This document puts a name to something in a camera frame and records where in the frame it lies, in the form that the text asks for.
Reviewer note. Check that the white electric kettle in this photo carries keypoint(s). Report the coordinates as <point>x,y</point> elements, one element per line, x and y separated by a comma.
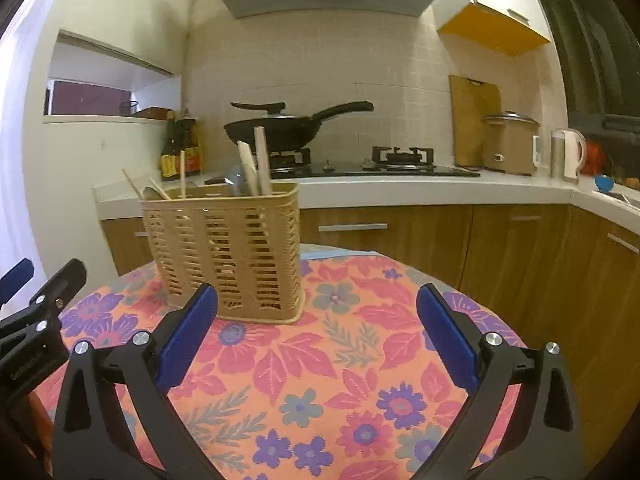
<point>565,155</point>

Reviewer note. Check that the dark bottle yellow label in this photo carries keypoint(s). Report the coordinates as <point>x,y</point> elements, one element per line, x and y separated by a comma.
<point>170,160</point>

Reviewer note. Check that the black wok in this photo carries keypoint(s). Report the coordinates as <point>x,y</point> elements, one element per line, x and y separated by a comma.
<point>270,132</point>

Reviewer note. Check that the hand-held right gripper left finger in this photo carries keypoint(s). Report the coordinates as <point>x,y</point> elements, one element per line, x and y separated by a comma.
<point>187,340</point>

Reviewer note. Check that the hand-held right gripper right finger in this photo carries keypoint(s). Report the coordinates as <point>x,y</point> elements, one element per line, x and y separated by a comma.
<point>450,340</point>

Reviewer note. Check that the dark window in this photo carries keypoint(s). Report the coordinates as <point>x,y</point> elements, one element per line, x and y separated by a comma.
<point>600,60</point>

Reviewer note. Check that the black gas stove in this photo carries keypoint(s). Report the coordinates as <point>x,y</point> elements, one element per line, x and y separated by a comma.
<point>350,170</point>

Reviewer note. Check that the red object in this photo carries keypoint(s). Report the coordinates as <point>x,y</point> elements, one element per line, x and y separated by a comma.
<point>594,157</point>

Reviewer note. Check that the beige rice cooker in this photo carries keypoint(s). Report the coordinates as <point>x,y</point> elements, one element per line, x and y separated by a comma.
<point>507,145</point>

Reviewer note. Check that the floral tablecloth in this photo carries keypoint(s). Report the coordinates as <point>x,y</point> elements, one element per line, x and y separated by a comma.
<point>310,370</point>

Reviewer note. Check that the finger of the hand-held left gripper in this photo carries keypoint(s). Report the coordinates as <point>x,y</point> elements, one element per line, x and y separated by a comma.
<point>17,275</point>
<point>60,282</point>

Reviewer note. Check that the clear plastic spoon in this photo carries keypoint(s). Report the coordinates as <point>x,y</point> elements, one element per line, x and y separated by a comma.
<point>151,193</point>
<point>235,180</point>

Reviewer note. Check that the white and yellow wall cabinet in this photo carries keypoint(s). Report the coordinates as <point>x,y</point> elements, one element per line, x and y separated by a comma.
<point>500,30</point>

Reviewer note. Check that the brown wooden tray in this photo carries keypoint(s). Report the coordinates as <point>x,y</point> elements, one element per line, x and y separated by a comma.
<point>152,112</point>

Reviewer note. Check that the wooden cutting board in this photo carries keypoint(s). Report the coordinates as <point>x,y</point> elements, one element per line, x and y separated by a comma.
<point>470,120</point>

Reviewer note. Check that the blue bowl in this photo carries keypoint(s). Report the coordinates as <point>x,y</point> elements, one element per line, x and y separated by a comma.
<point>603,182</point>

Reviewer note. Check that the dark bottle red label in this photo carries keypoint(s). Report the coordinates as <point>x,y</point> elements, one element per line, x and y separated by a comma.
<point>192,155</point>

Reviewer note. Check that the beige woven plastic utensil basket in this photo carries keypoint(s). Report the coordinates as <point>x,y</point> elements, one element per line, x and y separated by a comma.
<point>250,260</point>

